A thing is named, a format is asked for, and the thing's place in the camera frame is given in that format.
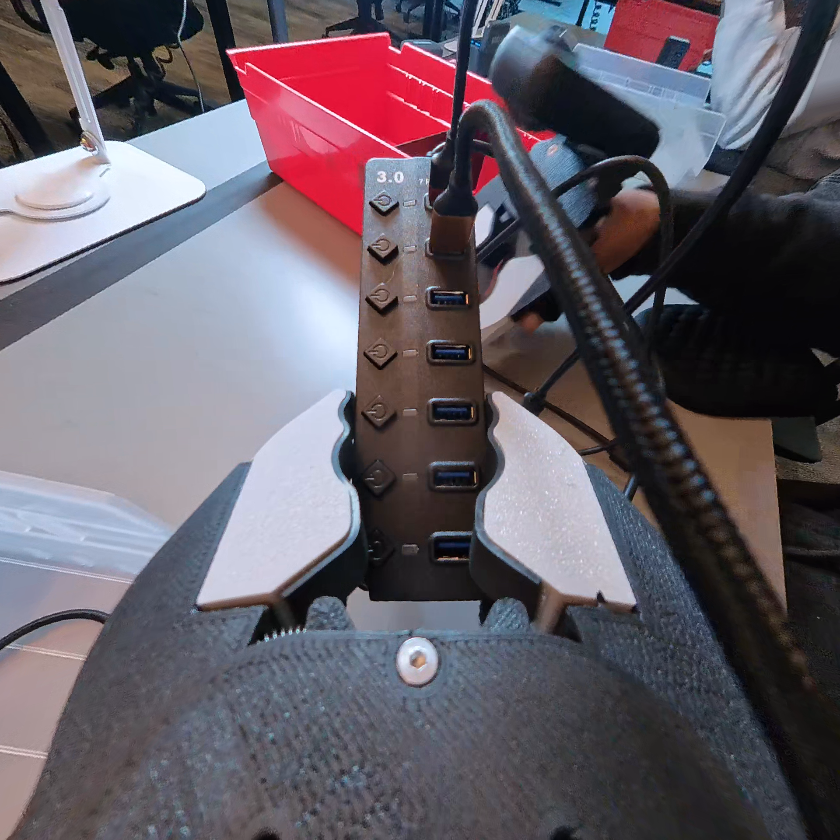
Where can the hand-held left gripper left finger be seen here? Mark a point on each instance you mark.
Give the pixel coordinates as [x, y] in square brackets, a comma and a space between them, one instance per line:
[282, 525]

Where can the red open-front bin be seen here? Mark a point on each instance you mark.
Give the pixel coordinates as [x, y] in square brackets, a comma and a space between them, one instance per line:
[315, 118]

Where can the black usb hub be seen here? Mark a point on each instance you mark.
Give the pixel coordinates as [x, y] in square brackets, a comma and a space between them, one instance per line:
[413, 380]

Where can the person's black printed hoodie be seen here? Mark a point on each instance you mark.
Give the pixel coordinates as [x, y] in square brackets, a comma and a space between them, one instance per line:
[814, 558]

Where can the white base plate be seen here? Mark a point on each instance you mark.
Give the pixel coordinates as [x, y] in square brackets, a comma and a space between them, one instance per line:
[131, 210]

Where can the person's right forearm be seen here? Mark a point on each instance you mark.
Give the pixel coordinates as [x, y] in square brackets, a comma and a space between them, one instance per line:
[754, 249]

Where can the long red tote white label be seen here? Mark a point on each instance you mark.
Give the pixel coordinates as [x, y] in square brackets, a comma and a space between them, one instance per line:
[630, 33]

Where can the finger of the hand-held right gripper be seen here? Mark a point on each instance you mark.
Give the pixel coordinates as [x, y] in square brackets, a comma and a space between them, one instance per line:
[515, 289]

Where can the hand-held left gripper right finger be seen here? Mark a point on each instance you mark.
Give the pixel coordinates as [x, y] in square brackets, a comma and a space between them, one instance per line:
[551, 525]

